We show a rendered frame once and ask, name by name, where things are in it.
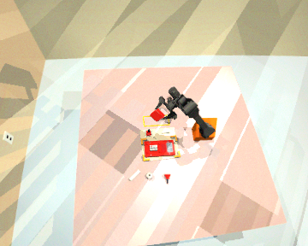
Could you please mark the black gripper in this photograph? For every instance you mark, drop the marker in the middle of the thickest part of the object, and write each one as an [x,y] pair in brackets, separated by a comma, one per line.
[170,106]

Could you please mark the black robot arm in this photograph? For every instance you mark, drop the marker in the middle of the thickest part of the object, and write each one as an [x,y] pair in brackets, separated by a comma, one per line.
[190,108]

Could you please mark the red hollow shell with corner bosses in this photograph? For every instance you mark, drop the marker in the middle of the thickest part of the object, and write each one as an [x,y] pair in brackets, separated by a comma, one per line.
[157,115]

